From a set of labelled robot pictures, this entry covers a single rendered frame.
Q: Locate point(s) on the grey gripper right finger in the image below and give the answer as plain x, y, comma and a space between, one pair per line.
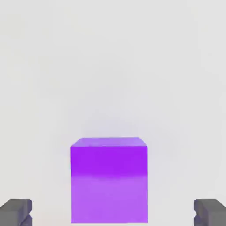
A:
210, 212

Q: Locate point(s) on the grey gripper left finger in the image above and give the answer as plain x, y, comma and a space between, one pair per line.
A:
15, 212

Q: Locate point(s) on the small purple cube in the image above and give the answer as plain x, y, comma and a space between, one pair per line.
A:
109, 183

